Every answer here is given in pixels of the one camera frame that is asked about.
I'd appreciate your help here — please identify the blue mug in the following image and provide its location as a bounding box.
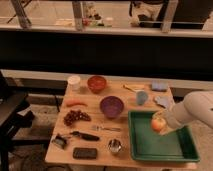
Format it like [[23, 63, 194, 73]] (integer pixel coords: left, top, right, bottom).
[[136, 91, 148, 105]]

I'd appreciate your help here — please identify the orange red apple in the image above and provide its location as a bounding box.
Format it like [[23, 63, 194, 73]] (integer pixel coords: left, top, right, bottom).
[[151, 118, 166, 132]]

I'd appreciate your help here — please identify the black chair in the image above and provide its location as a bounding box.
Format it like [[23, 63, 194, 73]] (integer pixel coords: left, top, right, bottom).
[[0, 72, 34, 171]]

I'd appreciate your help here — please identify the orange carrot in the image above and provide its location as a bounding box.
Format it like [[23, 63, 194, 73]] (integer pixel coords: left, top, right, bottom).
[[66, 101, 88, 107]]

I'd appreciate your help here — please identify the black handled peeler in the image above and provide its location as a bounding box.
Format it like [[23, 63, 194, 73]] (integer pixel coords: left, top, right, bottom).
[[70, 131, 100, 141]]

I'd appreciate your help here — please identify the white plastic cup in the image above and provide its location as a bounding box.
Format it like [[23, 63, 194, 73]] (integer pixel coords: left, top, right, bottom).
[[67, 75, 81, 90]]

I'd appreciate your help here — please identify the black binder clip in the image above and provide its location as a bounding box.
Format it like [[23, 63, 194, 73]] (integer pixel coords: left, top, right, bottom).
[[52, 135, 67, 149]]

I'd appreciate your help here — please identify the dark rectangular sponge block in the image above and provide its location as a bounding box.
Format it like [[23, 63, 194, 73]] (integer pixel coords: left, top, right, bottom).
[[73, 148, 97, 159]]

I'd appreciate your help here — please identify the small steel cup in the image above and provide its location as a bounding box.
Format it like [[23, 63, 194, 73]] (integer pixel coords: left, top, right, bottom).
[[108, 139, 122, 154]]

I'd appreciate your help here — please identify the yellow banana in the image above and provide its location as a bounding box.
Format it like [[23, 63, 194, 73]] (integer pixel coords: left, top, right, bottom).
[[123, 85, 144, 92]]

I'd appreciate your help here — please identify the red bowl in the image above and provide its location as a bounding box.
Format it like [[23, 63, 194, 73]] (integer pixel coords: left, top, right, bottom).
[[87, 75, 107, 94]]

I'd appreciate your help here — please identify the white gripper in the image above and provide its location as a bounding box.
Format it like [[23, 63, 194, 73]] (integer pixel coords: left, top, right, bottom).
[[151, 107, 183, 135]]

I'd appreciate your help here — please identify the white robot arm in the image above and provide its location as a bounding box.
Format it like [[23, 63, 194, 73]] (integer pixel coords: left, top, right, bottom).
[[151, 91, 213, 135]]

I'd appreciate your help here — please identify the green plastic tray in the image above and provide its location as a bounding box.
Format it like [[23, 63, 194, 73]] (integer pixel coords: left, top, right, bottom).
[[128, 111, 200, 162]]

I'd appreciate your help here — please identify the red grape bunch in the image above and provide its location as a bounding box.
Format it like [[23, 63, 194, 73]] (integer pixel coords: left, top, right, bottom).
[[63, 110, 91, 126]]

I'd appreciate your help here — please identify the silver fork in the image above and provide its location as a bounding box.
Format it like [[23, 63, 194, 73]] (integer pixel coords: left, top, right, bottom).
[[91, 125, 121, 132]]

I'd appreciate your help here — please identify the purple bowl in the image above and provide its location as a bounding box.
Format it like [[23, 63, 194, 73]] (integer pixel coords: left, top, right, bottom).
[[100, 96, 124, 119]]

